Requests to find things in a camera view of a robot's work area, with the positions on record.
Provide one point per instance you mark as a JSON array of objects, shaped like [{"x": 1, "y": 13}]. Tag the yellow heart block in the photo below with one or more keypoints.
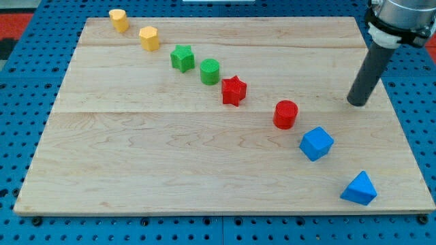
[{"x": 119, "y": 20}]

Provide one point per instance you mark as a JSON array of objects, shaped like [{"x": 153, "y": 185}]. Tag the yellow hexagon block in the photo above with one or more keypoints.
[{"x": 149, "y": 38}]

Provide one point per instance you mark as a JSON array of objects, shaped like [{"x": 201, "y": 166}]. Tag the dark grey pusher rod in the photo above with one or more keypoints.
[{"x": 371, "y": 70}]

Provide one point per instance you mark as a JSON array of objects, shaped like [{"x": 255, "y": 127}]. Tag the blue triangle block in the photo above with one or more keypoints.
[{"x": 360, "y": 190}]

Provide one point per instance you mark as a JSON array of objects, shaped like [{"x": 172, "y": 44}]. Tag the red star block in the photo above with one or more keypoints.
[{"x": 233, "y": 90}]

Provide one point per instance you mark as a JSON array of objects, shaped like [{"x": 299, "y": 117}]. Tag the red cylinder block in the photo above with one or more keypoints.
[{"x": 285, "y": 114}]

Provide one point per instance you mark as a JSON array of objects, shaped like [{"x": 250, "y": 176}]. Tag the wooden board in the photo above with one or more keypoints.
[{"x": 129, "y": 135}]

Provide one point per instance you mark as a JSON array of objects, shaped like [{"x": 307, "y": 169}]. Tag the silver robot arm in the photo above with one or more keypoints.
[{"x": 395, "y": 22}]

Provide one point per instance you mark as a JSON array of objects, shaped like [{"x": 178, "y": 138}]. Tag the green star block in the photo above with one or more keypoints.
[{"x": 182, "y": 58}]

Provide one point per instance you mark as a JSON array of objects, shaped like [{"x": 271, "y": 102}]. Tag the blue cube block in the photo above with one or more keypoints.
[{"x": 316, "y": 143}]

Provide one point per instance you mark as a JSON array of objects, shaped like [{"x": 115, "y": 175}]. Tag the green cylinder block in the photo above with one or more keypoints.
[{"x": 209, "y": 71}]

